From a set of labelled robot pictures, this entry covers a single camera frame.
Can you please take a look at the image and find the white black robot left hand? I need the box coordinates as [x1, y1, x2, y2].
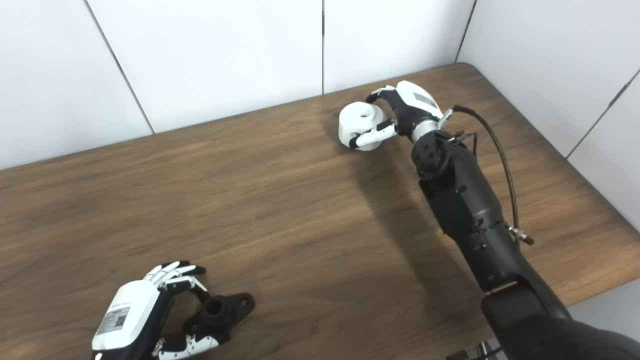
[91, 260, 221, 360]

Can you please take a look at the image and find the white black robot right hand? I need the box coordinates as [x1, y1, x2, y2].
[350, 80, 445, 150]

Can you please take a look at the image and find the round white piece with holes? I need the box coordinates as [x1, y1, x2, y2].
[338, 101, 396, 151]

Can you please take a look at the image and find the black flanged holder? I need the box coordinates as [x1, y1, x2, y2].
[184, 292, 256, 346]

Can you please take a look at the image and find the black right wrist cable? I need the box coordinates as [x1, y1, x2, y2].
[440, 105, 535, 246]

